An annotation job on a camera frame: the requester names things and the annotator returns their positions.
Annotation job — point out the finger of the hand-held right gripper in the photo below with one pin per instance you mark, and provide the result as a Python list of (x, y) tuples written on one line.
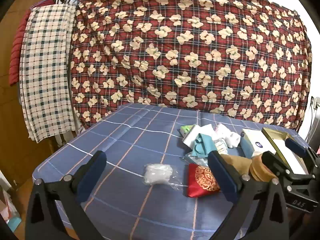
[(295, 146), (273, 163)]

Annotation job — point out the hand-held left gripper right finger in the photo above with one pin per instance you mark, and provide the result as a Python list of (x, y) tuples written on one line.
[(222, 177)]

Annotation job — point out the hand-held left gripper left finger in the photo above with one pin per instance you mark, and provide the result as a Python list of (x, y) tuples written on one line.
[(93, 172)]

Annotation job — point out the red gold embroidered pouch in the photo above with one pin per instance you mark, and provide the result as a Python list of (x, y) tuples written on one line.
[(201, 181)]

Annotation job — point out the gold rectangular tin box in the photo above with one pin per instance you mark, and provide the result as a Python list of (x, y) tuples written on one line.
[(275, 133)]

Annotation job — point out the cotton swab pack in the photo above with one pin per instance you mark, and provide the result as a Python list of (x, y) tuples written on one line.
[(221, 146)]

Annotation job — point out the teal cloth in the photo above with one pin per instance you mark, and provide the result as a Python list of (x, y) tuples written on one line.
[(203, 145)]

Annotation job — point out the clear bag of white cotton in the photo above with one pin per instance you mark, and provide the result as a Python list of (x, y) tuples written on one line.
[(157, 173)]

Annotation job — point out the tan cloth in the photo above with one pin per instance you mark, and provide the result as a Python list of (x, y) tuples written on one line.
[(236, 163)]

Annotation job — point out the dotted tissue pack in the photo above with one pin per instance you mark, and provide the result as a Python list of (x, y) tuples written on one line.
[(255, 142)]

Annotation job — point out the blue plaid sheet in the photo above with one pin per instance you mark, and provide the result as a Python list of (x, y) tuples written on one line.
[(120, 142)]

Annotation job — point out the pink white box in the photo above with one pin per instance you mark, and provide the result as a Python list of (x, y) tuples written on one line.
[(10, 210)]

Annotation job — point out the wooden door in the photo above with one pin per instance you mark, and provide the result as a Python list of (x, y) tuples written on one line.
[(10, 120)]

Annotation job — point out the cream green checked cloth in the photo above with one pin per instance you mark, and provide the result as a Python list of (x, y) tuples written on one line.
[(46, 67)]

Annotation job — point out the red plaid bear print blanket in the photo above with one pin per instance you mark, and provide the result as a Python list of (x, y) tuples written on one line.
[(190, 55)]

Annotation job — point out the red quilted jacket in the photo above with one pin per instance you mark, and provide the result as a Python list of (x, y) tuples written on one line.
[(17, 50)]

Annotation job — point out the wall socket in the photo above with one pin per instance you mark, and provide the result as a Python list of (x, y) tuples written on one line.
[(315, 102)]

